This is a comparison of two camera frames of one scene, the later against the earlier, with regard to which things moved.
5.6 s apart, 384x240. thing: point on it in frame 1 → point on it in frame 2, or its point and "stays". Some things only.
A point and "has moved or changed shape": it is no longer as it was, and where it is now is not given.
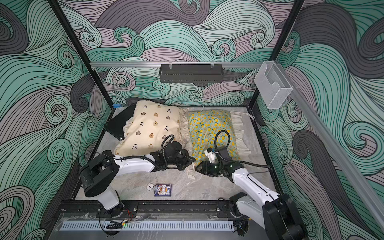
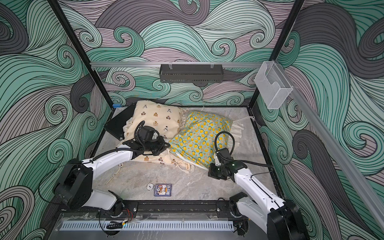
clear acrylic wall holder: [273, 85] stays
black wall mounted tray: [191, 73] stays
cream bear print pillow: [145, 131] has moved or changed shape
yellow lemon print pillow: [214, 129] has moved or changed shape
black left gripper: [187, 160] → [162, 146]
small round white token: [150, 186] stays
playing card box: [162, 190] stays
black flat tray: [115, 126] stays
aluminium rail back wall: [197, 64] stays
